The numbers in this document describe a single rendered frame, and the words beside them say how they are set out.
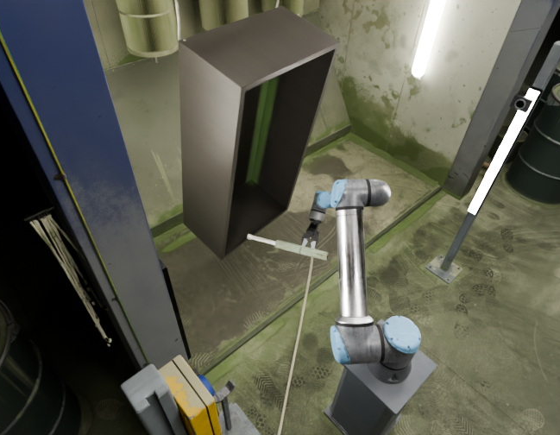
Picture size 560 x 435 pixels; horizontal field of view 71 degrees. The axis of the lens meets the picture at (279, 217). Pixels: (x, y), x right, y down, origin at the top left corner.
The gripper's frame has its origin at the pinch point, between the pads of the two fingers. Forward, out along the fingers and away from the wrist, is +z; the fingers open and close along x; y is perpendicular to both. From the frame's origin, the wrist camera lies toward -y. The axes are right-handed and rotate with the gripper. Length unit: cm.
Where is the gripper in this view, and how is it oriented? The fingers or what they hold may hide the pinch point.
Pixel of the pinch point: (306, 253)
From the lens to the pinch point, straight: 230.1
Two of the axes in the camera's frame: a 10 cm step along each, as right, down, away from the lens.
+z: -2.6, 9.6, -0.4
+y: 1.9, 1.0, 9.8
